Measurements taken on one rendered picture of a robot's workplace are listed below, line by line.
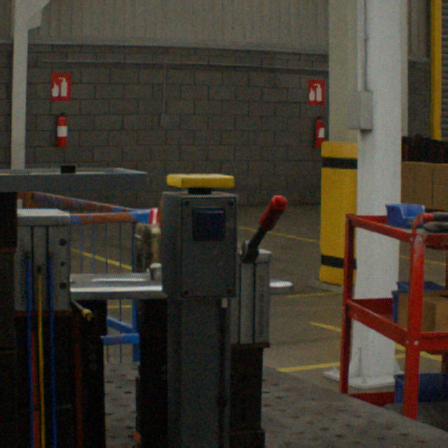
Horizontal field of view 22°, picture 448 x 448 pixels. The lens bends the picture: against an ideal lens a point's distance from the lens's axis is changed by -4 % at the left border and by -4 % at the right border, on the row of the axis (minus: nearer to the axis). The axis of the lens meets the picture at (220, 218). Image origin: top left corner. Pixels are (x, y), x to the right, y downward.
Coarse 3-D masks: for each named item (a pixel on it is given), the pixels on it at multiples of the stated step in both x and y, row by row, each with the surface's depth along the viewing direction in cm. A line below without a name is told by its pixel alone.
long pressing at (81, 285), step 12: (72, 276) 163; (84, 276) 164; (96, 276) 164; (108, 276) 164; (120, 276) 165; (132, 276) 165; (144, 276) 165; (72, 288) 149; (84, 288) 149; (96, 288) 150; (108, 288) 150; (120, 288) 151; (132, 288) 151; (144, 288) 152; (156, 288) 152; (276, 288) 157; (288, 288) 158; (96, 300) 150
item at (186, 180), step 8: (168, 176) 129; (176, 176) 126; (184, 176) 125; (192, 176) 125; (200, 176) 125; (208, 176) 126; (216, 176) 126; (224, 176) 126; (232, 176) 126; (168, 184) 129; (176, 184) 125; (184, 184) 124; (192, 184) 124; (200, 184) 124; (208, 184) 125; (216, 184) 125; (224, 184) 125; (232, 184) 125; (192, 192) 127; (200, 192) 126; (208, 192) 127
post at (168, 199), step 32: (192, 224) 124; (224, 224) 125; (192, 256) 124; (224, 256) 125; (192, 288) 125; (224, 288) 126; (192, 320) 125; (224, 320) 126; (192, 352) 126; (224, 352) 126; (192, 384) 126; (224, 384) 127; (192, 416) 126; (224, 416) 127
